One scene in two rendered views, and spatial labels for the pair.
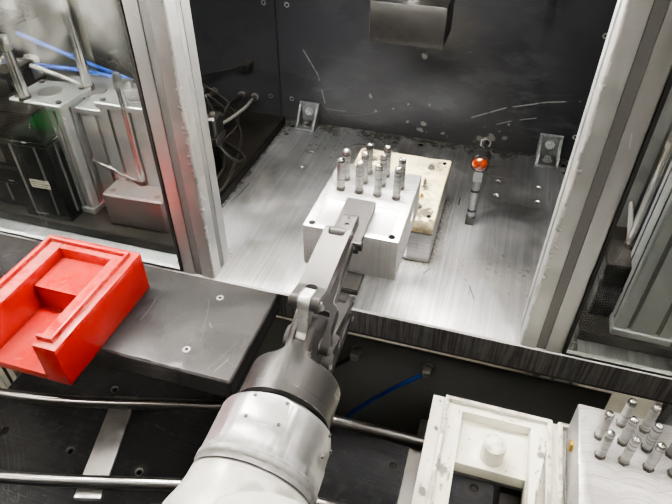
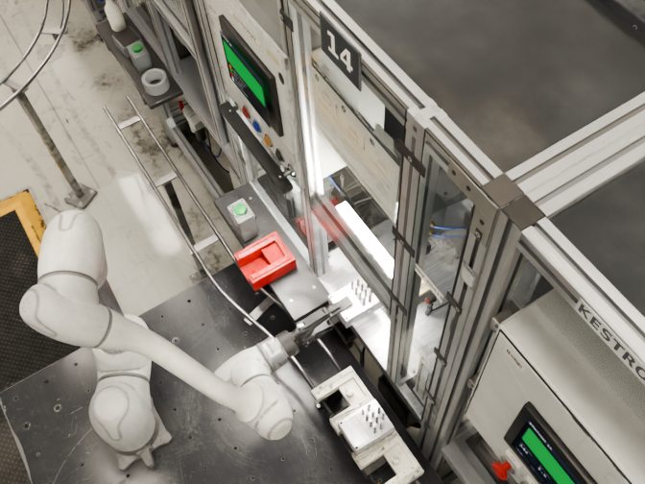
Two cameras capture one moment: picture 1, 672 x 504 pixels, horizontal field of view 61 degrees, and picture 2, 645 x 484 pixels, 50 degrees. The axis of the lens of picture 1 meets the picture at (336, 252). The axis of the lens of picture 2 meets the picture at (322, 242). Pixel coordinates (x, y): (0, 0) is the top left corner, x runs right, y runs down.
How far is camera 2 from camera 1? 158 cm
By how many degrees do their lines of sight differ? 34
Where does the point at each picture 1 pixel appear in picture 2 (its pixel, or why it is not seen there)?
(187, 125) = (315, 243)
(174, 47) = (313, 228)
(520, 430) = (365, 394)
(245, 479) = (258, 357)
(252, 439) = (266, 350)
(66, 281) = (270, 254)
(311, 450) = (277, 360)
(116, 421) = (267, 302)
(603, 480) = (356, 419)
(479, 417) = (356, 381)
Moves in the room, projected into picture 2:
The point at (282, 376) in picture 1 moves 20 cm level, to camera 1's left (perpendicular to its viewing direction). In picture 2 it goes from (283, 340) to (232, 299)
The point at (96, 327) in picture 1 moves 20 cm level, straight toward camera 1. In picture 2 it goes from (269, 278) to (255, 336)
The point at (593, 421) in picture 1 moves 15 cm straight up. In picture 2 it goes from (372, 405) to (373, 387)
